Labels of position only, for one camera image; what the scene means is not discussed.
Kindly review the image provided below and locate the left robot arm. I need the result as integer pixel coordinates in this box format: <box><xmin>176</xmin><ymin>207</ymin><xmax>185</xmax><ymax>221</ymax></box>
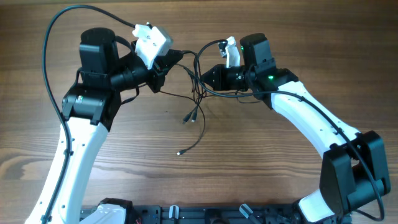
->
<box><xmin>26</xmin><ymin>25</ymin><xmax>183</xmax><ymax>223</ymax></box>

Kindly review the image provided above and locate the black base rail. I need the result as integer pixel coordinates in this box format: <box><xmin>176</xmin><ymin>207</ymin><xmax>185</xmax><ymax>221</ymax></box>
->
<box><xmin>80</xmin><ymin>203</ymin><xmax>352</xmax><ymax>224</ymax></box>

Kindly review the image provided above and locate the right camera cable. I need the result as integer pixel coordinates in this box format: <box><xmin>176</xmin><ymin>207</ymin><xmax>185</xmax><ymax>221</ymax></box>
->
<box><xmin>193</xmin><ymin>39</ymin><xmax>386</xmax><ymax>222</ymax></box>

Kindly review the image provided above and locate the black cable bundle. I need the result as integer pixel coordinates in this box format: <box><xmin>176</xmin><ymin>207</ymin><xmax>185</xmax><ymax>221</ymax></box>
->
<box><xmin>158</xmin><ymin>49</ymin><xmax>264</xmax><ymax>156</ymax></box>

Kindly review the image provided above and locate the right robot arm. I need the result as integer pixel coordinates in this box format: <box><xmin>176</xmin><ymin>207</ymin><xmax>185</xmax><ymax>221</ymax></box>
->
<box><xmin>194</xmin><ymin>33</ymin><xmax>391</xmax><ymax>223</ymax></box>

